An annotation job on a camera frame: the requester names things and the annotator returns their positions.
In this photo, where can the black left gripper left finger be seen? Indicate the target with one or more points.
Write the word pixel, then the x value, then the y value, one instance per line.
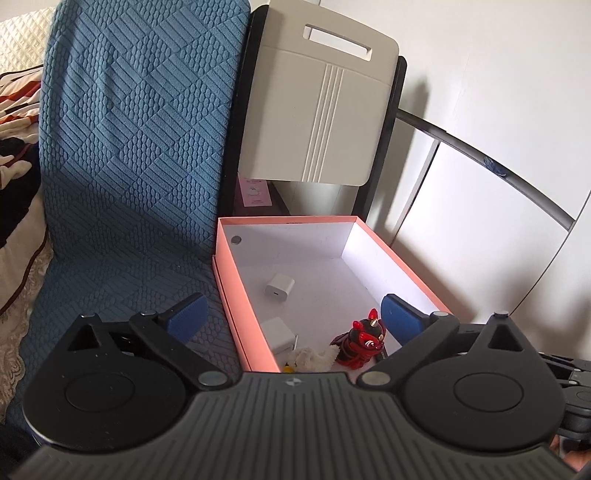
pixel 161 337

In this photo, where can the cream patterned blanket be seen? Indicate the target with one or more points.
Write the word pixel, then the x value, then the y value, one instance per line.
pixel 26 250

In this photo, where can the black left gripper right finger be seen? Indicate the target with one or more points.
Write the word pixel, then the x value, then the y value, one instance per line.
pixel 424 339

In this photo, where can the red black toy figure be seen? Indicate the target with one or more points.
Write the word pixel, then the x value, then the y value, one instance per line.
pixel 365 341

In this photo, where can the person's right hand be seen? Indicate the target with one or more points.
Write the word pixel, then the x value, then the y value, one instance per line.
pixel 576 459

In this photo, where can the blue textured sofa cover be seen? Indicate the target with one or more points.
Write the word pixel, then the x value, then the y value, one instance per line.
pixel 135 103

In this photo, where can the beige folding chair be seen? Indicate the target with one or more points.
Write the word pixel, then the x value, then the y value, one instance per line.
pixel 319 97

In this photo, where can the pink cardboard box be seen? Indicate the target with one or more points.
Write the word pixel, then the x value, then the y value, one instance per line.
pixel 342 269

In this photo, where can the beige plush toy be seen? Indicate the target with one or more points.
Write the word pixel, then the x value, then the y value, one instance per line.
pixel 307 360

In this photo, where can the white charger with prongs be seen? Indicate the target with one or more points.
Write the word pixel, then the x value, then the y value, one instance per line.
pixel 279 336

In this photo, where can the white cube charger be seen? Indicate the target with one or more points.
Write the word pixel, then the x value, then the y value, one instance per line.
pixel 279 286

